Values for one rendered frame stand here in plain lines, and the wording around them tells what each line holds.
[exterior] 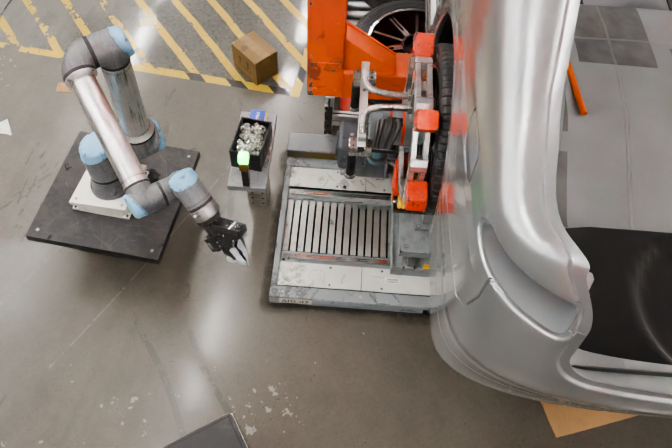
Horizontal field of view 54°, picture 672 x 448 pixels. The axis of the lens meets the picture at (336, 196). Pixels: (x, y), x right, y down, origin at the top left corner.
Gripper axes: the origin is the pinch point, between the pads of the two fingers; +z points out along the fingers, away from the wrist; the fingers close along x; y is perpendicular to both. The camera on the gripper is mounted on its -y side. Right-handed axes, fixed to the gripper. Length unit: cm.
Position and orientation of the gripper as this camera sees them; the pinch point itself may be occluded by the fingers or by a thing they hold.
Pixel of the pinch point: (246, 262)
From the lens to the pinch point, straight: 222.8
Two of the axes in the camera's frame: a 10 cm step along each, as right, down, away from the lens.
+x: -4.6, 5.6, -7.0
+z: 5.0, 8.1, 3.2
